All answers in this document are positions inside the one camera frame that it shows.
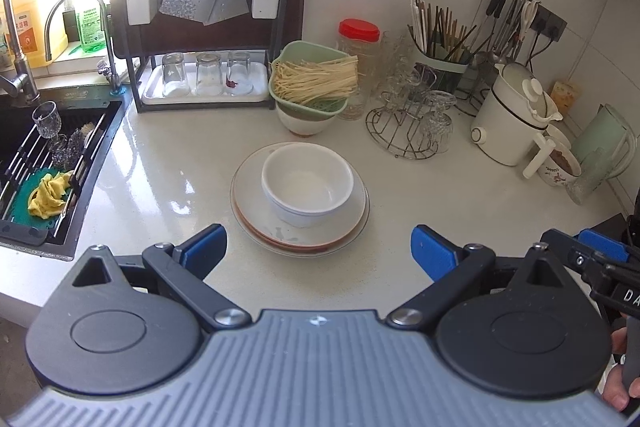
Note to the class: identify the yellow bottle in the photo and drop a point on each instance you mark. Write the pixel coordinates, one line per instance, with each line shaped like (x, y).
(29, 19)

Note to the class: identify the person's right hand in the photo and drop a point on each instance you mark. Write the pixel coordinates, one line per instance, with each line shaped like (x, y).
(615, 393)

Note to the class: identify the red lid glass jar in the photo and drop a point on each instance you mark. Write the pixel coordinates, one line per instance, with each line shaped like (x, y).
(360, 38)

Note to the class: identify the black sink drain rack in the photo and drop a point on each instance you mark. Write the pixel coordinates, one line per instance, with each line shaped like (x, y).
(82, 144)

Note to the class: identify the yellow cloth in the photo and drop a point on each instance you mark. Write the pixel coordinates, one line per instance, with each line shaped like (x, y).
(47, 198)

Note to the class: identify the plain white bowl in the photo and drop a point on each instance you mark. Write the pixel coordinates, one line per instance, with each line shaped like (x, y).
(306, 183)

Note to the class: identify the white electric cooker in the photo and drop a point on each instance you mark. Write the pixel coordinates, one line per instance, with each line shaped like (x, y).
(514, 118)

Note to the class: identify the green detergent bottle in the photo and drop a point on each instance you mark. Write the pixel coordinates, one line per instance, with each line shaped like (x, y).
(89, 21)

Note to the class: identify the hanging utensil rack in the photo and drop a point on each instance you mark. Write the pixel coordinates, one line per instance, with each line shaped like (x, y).
(502, 31)

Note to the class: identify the white drip tray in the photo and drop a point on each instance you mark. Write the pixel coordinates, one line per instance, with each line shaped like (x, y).
(191, 83)

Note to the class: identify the white bowl brown base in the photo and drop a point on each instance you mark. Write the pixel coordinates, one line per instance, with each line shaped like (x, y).
(302, 126)

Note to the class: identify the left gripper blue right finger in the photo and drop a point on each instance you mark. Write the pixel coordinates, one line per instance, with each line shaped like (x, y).
(457, 275)

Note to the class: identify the white floral plate orange rim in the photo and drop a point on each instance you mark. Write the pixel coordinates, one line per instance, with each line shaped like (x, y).
(246, 186)

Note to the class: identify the metal kitchen faucet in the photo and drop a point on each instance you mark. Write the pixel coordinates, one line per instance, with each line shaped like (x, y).
(22, 85)

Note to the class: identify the inverted glass on tray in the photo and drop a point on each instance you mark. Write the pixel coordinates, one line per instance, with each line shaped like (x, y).
(238, 75)
(174, 77)
(208, 74)

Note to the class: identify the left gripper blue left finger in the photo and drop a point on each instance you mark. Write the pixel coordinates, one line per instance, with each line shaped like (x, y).
(181, 270)

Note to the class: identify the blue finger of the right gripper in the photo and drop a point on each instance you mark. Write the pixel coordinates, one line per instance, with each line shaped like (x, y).
(611, 248)

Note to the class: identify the green square bowl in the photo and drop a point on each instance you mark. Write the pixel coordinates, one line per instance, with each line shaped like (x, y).
(297, 51)

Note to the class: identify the black dish drying rack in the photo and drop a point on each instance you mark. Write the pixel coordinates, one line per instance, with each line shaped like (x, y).
(205, 11)

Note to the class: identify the round wire glass rack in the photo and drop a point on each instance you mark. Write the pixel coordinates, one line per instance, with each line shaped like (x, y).
(395, 122)

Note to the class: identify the floral ceramic pot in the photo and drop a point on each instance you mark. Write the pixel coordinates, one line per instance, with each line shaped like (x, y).
(560, 168)

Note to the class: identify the green chopstick holder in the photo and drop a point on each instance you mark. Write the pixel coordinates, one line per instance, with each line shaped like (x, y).
(442, 43)

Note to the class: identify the inverted crystal glass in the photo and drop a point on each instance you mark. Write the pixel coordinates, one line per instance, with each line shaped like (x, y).
(436, 124)

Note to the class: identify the dry noodle bundle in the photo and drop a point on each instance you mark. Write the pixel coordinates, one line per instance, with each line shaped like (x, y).
(307, 83)

